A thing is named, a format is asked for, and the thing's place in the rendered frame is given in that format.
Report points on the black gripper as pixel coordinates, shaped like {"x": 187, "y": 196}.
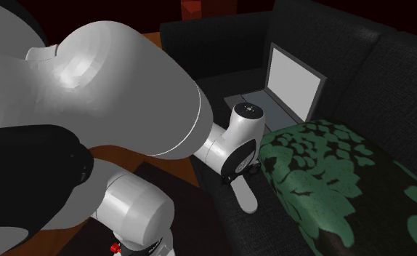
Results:
{"x": 252, "y": 168}

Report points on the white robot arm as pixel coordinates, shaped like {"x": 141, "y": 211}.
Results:
{"x": 116, "y": 88}

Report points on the green leaf patterned cushion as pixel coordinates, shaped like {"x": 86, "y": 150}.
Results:
{"x": 321, "y": 177}

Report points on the grey open laptop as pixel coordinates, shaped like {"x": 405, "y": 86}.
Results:
{"x": 293, "y": 81}

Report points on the black fabric sofa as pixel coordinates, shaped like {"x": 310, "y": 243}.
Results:
{"x": 371, "y": 71}

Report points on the red block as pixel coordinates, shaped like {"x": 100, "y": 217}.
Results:
{"x": 190, "y": 9}

